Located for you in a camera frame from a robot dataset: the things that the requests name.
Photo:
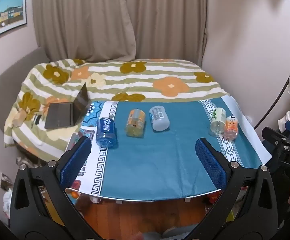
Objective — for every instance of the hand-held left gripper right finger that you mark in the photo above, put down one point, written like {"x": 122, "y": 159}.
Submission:
{"x": 211, "y": 165}

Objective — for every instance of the small black device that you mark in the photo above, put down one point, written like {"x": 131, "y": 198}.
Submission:
{"x": 37, "y": 119}

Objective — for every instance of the beige padded headboard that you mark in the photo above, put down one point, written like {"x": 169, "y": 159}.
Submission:
{"x": 7, "y": 77}

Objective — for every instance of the green white plastic bottle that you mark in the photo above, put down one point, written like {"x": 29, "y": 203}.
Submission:
{"x": 217, "y": 121}

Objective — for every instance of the dark grey laptop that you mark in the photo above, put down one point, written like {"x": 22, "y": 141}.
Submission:
{"x": 59, "y": 115}

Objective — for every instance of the blue plastic bottle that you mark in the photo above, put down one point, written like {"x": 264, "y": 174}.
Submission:
{"x": 106, "y": 131}

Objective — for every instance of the floral striped blanket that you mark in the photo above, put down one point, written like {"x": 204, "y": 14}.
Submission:
{"x": 134, "y": 80}

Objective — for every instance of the beige curtain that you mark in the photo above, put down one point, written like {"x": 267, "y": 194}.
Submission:
{"x": 167, "y": 17}
{"x": 79, "y": 17}

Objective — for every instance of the white plastic bag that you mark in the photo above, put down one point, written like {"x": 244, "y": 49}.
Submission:
{"x": 7, "y": 201}

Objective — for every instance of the teal patterned tablecloth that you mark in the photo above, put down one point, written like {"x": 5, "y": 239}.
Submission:
{"x": 160, "y": 160}

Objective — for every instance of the orange yellow plastic bottle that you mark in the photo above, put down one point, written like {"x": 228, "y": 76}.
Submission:
{"x": 134, "y": 122}

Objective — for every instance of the small orange plastic bottle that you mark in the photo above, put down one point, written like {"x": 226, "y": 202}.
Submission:
{"x": 231, "y": 128}

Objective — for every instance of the grey white plastic bottle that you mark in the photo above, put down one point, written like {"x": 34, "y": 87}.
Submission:
{"x": 159, "y": 118}

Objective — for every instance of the framed wall poster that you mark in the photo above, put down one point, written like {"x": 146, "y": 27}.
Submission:
{"x": 5, "y": 15}

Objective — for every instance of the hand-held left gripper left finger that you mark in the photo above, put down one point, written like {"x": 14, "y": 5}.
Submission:
{"x": 76, "y": 163}

